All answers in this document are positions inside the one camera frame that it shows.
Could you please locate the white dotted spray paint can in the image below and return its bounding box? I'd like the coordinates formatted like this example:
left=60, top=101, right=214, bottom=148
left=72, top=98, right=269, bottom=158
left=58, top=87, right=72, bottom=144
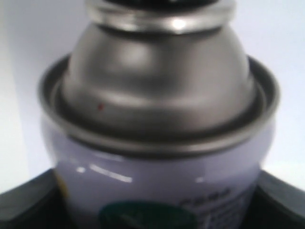
left=39, top=0, right=280, bottom=229

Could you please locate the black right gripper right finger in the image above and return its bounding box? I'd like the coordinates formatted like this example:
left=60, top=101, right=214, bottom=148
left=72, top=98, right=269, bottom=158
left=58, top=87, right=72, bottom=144
left=247, top=172, right=305, bottom=229

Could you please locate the white paper sheet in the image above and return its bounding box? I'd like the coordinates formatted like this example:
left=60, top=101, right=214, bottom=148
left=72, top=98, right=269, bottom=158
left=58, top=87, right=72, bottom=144
left=0, top=0, right=305, bottom=192

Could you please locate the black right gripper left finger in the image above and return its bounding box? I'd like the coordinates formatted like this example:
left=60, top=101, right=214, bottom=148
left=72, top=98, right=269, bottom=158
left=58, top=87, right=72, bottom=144
left=0, top=170, right=74, bottom=229

